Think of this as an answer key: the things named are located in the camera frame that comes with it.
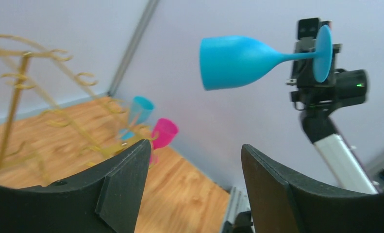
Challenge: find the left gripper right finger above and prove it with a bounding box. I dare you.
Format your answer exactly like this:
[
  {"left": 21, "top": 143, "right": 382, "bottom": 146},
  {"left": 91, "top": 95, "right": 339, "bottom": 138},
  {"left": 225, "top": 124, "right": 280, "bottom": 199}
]
[{"left": 241, "top": 144, "right": 384, "bottom": 233}]

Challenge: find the aluminium frame rail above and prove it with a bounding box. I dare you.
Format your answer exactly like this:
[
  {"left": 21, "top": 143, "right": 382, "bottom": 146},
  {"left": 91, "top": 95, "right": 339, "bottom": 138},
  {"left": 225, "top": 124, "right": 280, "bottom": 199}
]
[{"left": 219, "top": 187, "right": 255, "bottom": 233}]

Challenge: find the gold wire glass rack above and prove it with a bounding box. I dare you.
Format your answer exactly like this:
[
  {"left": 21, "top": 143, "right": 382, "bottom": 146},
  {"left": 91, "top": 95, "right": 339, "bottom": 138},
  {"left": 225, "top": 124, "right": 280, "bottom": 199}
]
[{"left": 0, "top": 34, "right": 158, "bottom": 182}]

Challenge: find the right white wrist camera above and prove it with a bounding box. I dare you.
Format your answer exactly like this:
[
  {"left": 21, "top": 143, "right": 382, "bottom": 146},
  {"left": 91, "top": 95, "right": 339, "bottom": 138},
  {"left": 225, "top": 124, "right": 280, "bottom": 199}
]
[{"left": 297, "top": 17, "right": 332, "bottom": 41}]

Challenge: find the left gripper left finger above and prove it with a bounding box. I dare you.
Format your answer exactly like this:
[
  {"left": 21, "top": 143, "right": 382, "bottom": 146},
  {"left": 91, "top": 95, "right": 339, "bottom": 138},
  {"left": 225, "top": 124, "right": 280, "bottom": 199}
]
[{"left": 0, "top": 140, "right": 151, "bottom": 233}]

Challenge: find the light blue wine glass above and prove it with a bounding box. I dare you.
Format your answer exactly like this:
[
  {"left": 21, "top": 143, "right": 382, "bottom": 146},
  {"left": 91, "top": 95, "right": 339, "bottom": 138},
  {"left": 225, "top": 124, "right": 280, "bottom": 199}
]
[{"left": 131, "top": 96, "right": 154, "bottom": 139}]

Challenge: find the pink wine glass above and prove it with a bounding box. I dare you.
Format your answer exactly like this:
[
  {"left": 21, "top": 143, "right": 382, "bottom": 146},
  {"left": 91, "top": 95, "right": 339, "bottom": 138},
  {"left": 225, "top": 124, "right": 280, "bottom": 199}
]
[{"left": 150, "top": 118, "right": 179, "bottom": 167}]

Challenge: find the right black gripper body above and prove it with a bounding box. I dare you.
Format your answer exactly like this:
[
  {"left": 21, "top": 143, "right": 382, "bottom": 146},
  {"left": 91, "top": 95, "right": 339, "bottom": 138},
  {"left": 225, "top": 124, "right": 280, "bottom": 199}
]
[{"left": 286, "top": 44, "right": 341, "bottom": 111}]

